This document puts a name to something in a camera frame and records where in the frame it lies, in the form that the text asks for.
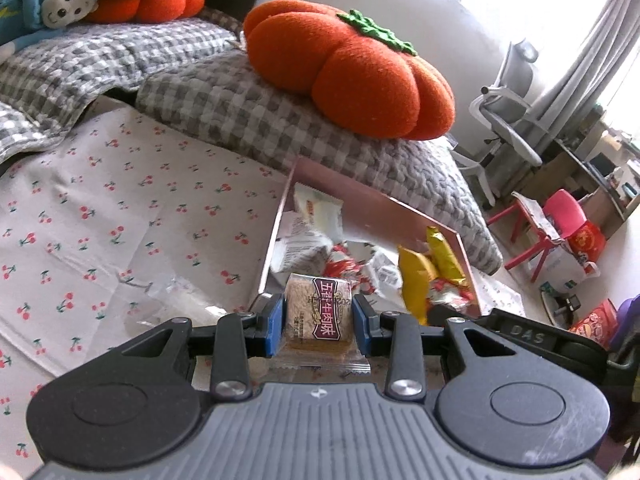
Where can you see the yellow snack packet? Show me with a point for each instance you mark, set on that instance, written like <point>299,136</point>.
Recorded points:
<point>415,280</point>
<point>445,257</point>

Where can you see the pink cardboard box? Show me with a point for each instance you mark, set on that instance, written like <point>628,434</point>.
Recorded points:
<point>370,210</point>

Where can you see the brown snack packet purple label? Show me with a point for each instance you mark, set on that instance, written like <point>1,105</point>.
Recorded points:
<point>325,310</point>

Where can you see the cherry print sheet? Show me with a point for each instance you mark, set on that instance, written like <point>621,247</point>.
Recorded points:
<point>125,185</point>

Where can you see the pink plastic chair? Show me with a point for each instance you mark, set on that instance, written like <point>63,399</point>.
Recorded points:
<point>565,210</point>

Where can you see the red bag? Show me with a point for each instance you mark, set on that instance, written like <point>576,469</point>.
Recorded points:
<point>587,240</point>

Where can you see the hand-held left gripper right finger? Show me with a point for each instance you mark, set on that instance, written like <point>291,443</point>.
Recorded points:
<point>361,327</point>

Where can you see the purple container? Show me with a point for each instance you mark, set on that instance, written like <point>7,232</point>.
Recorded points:
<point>630,317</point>

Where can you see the large orange pumpkin cushion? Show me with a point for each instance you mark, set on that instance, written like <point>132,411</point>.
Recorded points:
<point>350,70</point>

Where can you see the grey curtain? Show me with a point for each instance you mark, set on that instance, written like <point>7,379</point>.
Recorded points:
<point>590,60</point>

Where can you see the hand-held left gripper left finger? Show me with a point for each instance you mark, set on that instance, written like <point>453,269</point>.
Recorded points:
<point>276,327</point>

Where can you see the white plastic bag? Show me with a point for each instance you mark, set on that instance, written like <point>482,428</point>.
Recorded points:
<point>565,267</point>

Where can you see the red printed box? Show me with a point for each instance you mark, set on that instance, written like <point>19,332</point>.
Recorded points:
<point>595,320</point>

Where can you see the white snack packet red label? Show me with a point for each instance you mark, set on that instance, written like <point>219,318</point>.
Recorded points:
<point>315,210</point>

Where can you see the white printed snack packet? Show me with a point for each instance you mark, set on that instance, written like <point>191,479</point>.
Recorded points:
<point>385,272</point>
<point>300,250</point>

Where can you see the red stool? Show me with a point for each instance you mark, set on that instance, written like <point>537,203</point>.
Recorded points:
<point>505,215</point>

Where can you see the blue monkey plush toy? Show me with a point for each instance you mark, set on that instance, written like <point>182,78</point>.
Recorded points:
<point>60,5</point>

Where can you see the small orange pumpkin cushion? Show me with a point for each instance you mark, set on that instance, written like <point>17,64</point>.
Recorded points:
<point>150,5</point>

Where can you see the white office chair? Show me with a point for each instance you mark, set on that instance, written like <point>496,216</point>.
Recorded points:
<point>505,130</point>

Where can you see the grey checked blanket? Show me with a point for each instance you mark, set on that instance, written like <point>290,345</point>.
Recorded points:
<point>225,95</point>

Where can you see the wooden desk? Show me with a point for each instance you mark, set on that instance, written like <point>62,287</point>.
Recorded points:
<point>575,170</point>

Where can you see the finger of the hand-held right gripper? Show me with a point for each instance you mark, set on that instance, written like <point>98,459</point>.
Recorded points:
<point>475,316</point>

